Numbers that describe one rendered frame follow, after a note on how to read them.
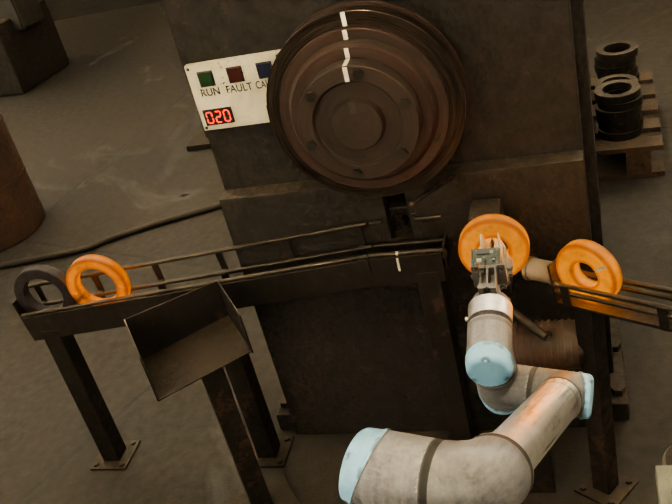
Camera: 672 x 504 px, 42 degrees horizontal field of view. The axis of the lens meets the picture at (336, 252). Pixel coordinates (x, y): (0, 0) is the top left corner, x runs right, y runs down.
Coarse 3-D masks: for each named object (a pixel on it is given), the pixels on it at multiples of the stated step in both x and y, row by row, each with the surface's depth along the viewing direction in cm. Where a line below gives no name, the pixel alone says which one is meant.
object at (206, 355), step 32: (128, 320) 228; (160, 320) 231; (192, 320) 235; (224, 320) 237; (160, 352) 234; (192, 352) 229; (224, 352) 225; (160, 384) 222; (224, 384) 232; (224, 416) 236; (256, 480) 249
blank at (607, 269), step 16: (576, 240) 200; (560, 256) 203; (576, 256) 200; (592, 256) 196; (608, 256) 195; (560, 272) 206; (576, 272) 204; (608, 272) 195; (592, 288) 201; (608, 288) 197
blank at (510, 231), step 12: (480, 216) 195; (492, 216) 194; (504, 216) 194; (468, 228) 195; (480, 228) 194; (492, 228) 193; (504, 228) 193; (516, 228) 192; (468, 240) 196; (504, 240) 194; (516, 240) 194; (528, 240) 194; (468, 252) 198; (516, 252) 195; (528, 252) 195; (468, 264) 199; (516, 264) 197
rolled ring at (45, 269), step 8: (40, 264) 259; (24, 272) 258; (32, 272) 257; (40, 272) 256; (48, 272) 256; (56, 272) 258; (16, 280) 260; (24, 280) 259; (48, 280) 258; (56, 280) 257; (64, 280) 258; (16, 288) 261; (24, 288) 261; (64, 288) 258; (16, 296) 263; (24, 296) 263; (32, 296) 266; (64, 296) 260; (24, 304) 264; (32, 304) 264; (40, 304) 267; (64, 304) 262; (72, 304) 261
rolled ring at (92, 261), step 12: (72, 264) 252; (84, 264) 251; (96, 264) 250; (108, 264) 250; (72, 276) 254; (120, 276) 251; (72, 288) 257; (84, 288) 260; (120, 288) 254; (84, 300) 258; (96, 300) 259
